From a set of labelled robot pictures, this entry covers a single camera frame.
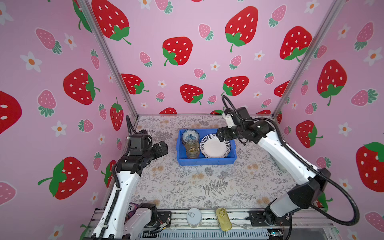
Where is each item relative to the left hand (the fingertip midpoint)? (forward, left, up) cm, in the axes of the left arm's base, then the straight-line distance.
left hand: (160, 147), depth 76 cm
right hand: (+7, -33, +4) cm, 34 cm away
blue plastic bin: (+3, -10, -21) cm, 24 cm away
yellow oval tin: (-29, -32, -19) cm, 47 cm away
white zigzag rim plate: (+11, -28, -17) cm, 35 cm away
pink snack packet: (-24, +14, -19) cm, 34 cm away
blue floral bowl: (+18, -14, -14) cm, 27 cm away
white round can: (-29, -18, -17) cm, 38 cm away
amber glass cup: (+7, -16, -13) cm, 22 cm away
